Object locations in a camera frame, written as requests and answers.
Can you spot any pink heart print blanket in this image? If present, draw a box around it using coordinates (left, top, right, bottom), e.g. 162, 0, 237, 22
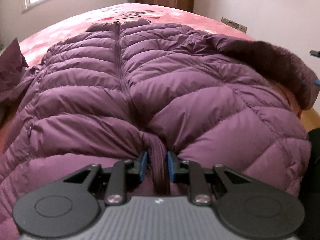
0, 3, 256, 156

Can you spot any purple down jacket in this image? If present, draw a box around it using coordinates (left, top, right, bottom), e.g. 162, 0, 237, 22
1, 20, 319, 239

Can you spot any wall power socket strip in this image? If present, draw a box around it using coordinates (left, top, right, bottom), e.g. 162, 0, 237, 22
221, 17, 247, 33

